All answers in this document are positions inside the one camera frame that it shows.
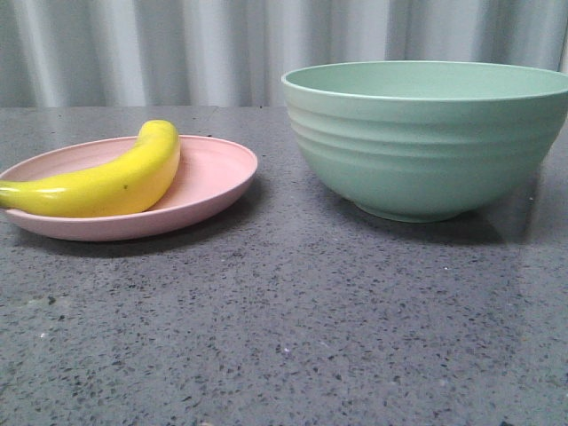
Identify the yellow banana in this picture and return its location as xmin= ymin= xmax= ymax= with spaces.
xmin=1 ymin=120 xmax=181 ymax=218

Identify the green ribbed bowl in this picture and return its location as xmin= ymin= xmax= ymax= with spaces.
xmin=282 ymin=60 xmax=567 ymax=222

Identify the pink plate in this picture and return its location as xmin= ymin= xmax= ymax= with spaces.
xmin=1 ymin=136 xmax=257 ymax=241

